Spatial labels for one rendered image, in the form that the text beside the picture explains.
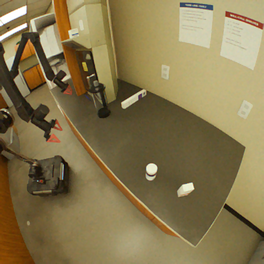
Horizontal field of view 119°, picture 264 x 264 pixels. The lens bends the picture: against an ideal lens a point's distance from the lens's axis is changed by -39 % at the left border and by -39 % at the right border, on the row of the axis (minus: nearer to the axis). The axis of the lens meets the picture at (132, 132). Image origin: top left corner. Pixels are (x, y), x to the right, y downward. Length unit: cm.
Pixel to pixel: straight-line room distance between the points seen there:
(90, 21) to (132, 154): 84
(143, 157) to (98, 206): 108
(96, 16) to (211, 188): 116
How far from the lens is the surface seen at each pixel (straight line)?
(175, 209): 60
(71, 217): 174
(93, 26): 89
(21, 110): 71
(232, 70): 82
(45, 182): 177
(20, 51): 119
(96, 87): 80
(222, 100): 89
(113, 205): 157
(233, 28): 81
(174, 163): 67
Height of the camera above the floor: 152
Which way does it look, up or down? 48 degrees down
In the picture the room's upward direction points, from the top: 6 degrees counter-clockwise
